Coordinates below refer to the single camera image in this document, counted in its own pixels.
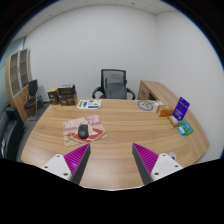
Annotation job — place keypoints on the purple standing card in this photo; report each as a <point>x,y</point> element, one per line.
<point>181,109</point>

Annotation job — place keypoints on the black visitor chair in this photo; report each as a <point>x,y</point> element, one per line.
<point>33,98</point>

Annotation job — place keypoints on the green packet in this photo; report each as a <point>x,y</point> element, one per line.
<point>186,126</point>

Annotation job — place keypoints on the desk cable grommet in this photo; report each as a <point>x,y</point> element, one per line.
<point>173,155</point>

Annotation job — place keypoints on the large dark brown box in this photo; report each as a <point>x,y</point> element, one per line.
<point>67,95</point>

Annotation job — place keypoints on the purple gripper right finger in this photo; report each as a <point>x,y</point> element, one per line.
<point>153,166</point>

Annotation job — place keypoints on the black sofa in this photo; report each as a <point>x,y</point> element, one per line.
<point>12,129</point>

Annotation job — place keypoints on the blue packet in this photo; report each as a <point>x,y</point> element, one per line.
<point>181,130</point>

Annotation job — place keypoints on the small brown box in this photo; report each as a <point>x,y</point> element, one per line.
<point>53,95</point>

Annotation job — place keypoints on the pink patterned mouse pad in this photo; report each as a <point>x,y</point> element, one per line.
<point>96,130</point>

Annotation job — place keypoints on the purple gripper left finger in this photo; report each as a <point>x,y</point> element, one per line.
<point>70,166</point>

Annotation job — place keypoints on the wooden bookshelf cabinet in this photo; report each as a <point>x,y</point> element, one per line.
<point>17,77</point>

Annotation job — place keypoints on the wooden side cabinet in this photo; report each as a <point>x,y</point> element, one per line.
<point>149,90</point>

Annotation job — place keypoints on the small tan box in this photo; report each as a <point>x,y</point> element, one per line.
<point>173,121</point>

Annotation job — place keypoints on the grey mesh office chair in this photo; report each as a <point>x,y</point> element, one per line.
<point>113,85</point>

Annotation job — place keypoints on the round grey coaster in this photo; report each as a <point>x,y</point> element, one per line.
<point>145,105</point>

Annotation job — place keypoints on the black computer mouse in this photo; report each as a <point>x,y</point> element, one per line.
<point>83,131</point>

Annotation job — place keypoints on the orange brown box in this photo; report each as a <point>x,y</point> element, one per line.
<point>164,110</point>

